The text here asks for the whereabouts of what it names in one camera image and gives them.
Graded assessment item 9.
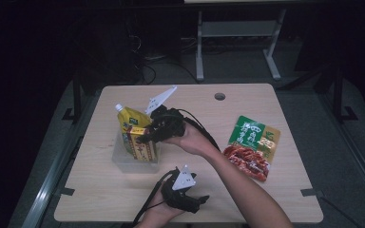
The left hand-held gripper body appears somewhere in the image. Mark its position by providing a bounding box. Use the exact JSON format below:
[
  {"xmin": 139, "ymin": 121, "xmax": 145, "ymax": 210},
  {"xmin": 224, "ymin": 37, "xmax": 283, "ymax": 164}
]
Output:
[{"xmin": 160, "ymin": 164, "xmax": 204, "ymax": 214}]

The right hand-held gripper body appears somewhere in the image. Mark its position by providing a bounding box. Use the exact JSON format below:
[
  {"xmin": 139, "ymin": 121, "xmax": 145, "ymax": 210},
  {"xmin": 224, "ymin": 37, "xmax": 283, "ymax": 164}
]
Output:
[{"xmin": 144, "ymin": 85, "xmax": 187, "ymax": 144}]

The yellow and red seasoning box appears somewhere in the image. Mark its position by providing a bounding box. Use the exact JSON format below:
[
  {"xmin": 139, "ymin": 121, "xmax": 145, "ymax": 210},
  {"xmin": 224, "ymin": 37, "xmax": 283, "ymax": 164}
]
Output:
[{"xmin": 126, "ymin": 125, "xmax": 158, "ymax": 162}]

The yellow green seasoning pouch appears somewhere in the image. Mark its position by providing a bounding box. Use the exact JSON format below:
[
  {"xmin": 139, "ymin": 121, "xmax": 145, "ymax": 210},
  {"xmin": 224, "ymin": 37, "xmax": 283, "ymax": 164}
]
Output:
[{"xmin": 114, "ymin": 103, "xmax": 153, "ymax": 156}]

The clear plastic container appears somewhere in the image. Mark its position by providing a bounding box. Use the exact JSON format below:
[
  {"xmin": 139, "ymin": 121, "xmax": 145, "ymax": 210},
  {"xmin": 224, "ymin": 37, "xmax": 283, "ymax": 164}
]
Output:
[{"xmin": 111, "ymin": 126, "xmax": 162, "ymax": 174}]

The person's left hand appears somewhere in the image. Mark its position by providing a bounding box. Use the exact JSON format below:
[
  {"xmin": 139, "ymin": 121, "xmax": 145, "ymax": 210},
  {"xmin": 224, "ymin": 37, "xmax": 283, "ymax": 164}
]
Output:
[{"xmin": 141, "ymin": 189, "xmax": 186, "ymax": 226}]

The person's right hand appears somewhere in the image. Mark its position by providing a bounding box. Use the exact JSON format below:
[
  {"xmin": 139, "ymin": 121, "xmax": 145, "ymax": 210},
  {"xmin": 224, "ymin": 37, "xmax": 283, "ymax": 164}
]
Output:
[{"xmin": 163, "ymin": 121, "xmax": 219, "ymax": 158}]

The red green sauce packet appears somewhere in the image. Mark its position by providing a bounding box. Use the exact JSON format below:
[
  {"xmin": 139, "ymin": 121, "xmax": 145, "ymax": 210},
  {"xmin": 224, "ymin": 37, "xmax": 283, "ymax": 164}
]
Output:
[{"xmin": 222, "ymin": 115, "xmax": 281, "ymax": 183}]

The black metal stand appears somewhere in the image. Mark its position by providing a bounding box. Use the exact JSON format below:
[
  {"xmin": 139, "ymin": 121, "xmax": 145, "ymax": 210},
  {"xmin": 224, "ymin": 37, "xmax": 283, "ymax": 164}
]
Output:
[
  {"xmin": 61, "ymin": 74, "xmax": 84, "ymax": 125},
  {"xmin": 332, "ymin": 65, "xmax": 359, "ymax": 124}
]

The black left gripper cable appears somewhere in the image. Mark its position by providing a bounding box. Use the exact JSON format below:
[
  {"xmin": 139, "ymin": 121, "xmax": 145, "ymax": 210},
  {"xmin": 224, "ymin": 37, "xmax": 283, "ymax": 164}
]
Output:
[{"xmin": 131, "ymin": 169, "xmax": 179, "ymax": 228}]

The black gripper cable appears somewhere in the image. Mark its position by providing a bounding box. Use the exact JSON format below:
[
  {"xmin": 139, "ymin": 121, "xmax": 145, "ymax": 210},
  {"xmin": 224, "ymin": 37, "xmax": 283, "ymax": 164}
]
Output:
[
  {"xmin": 174, "ymin": 108, "xmax": 221, "ymax": 152},
  {"xmin": 131, "ymin": 169, "xmax": 179, "ymax": 228}
]

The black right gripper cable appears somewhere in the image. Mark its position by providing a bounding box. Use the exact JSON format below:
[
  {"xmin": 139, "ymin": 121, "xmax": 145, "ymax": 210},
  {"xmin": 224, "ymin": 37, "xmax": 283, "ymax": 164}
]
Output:
[{"xmin": 174, "ymin": 108, "xmax": 221, "ymax": 152}]

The black floor cable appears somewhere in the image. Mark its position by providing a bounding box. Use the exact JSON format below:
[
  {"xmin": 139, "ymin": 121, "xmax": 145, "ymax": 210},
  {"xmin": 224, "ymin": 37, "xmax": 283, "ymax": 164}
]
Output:
[{"xmin": 129, "ymin": 34, "xmax": 201, "ymax": 86}]

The grey table bracket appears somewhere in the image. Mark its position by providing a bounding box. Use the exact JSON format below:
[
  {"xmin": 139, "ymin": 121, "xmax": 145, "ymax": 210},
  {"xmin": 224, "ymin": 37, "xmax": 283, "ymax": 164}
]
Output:
[
  {"xmin": 299, "ymin": 187, "xmax": 325, "ymax": 198},
  {"xmin": 55, "ymin": 186, "xmax": 76, "ymax": 198}
]

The grey metal rail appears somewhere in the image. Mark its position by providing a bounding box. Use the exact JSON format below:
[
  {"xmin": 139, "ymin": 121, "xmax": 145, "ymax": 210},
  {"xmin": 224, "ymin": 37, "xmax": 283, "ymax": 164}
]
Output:
[
  {"xmin": 317, "ymin": 91, "xmax": 365, "ymax": 207},
  {"xmin": 20, "ymin": 91, "xmax": 104, "ymax": 228}
]

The white metal frame table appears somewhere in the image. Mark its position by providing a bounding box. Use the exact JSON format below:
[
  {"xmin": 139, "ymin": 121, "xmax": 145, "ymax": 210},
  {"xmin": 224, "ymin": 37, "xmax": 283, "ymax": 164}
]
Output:
[{"xmin": 195, "ymin": 9, "xmax": 287, "ymax": 83}]

